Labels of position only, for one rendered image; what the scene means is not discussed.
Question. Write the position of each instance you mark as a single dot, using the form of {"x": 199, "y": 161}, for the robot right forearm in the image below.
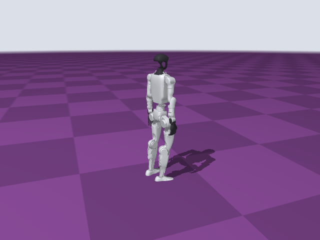
{"x": 171, "y": 109}

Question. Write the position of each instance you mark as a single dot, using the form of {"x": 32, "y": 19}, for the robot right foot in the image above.
{"x": 166, "y": 178}

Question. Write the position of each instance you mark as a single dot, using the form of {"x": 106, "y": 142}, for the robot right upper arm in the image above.
{"x": 170, "y": 81}

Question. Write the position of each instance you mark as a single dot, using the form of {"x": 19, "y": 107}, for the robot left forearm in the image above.
{"x": 149, "y": 104}

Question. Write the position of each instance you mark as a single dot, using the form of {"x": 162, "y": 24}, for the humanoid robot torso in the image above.
{"x": 159, "y": 94}

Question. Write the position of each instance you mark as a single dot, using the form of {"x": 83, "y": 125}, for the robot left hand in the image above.
{"x": 149, "y": 121}

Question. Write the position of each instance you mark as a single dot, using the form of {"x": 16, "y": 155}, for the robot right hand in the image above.
{"x": 173, "y": 127}

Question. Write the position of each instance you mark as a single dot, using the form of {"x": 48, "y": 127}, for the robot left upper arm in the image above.
{"x": 149, "y": 85}

